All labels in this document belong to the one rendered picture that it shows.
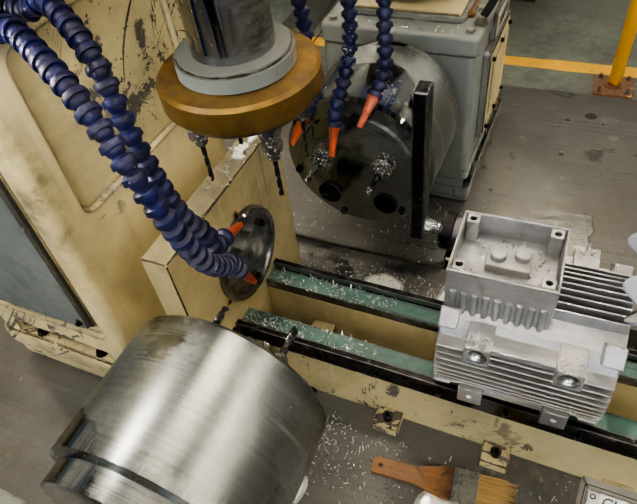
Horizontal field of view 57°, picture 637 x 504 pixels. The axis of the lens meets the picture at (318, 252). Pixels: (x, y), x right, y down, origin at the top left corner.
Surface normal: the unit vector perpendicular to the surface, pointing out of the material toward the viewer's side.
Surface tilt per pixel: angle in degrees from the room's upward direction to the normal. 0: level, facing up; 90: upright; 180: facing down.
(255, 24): 90
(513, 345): 0
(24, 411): 0
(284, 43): 0
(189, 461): 28
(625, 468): 90
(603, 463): 90
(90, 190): 90
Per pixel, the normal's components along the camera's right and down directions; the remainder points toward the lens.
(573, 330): -0.29, -0.21
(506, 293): -0.37, 0.70
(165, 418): 0.05, -0.63
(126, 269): 0.91, 0.22
